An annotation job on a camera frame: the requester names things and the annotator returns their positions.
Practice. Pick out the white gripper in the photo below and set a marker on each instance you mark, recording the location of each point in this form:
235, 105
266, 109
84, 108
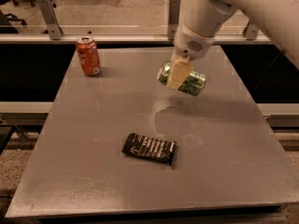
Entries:
191, 45

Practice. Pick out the right metal railing bracket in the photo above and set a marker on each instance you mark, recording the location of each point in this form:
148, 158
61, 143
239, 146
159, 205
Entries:
250, 32

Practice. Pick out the glass railing panel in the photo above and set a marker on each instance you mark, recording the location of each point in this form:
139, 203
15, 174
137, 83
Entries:
108, 17

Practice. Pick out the metal railing bracket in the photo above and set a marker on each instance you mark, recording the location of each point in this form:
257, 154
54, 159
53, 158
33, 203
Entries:
48, 14
250, 32
173, 18

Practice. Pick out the green soda can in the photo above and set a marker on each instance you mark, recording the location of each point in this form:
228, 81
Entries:
193, 84

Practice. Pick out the left metal railing bracket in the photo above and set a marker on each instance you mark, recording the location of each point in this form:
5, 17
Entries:
48, 14

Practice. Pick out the black snack bar wrapper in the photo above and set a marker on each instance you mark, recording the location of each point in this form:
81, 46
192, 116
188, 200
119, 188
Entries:
149, 148

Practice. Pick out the middle metal railing bracket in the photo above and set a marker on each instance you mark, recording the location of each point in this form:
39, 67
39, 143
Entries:
173, 18

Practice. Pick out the orange soda can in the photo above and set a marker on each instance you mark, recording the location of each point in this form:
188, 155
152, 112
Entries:
88, 56

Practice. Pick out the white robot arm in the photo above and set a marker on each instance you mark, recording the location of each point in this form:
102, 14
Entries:
277, 19

